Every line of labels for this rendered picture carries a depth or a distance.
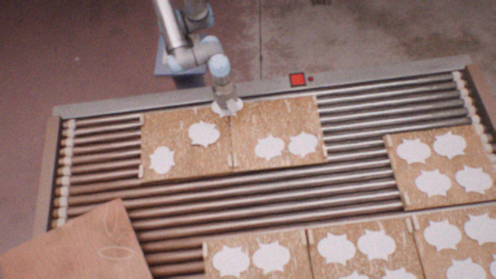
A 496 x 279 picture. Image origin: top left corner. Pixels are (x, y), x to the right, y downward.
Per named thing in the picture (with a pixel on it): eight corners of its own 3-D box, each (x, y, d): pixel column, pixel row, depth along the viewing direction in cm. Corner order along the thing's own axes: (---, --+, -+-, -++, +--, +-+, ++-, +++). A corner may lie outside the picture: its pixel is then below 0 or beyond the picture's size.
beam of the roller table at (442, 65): (58, 111, 216) (53, 105, 211) (464, 61, 216) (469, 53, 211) (56, 126, 212) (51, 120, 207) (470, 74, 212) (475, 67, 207)
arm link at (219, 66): (225, 49, 162) (232, 65, 158) (228, 67, 171) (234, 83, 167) (204, 54, 161) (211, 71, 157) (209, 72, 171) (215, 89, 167)
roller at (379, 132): (63, 169, 198) (57, 165, 194) (477, 117, 198) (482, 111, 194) (61, 179, 196) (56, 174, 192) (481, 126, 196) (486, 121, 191)
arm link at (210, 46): (189, 40, 168) (197, 61, 162) (216, 31, 168) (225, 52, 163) (194, 53, 174) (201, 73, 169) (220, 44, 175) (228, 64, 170)
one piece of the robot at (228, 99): (222, 101, 166) (226, 122, 181) (242, 91, 168) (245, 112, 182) (208, 80, 171) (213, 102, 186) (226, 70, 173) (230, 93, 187)
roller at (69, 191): (60, 189, 194) (55, 185, 189) (485, 136, 193) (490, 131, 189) (59, 199, 191) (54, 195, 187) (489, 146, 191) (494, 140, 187)
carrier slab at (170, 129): (142, 115, 204) (141, 114, 203) (227, 105, 204) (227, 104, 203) (141, 183, 188) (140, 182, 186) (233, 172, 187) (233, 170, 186)
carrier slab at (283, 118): (229, 106, 204) (229, 104, 203) (315, 97, 204) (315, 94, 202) (234, 173, 187) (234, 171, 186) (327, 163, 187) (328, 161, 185)
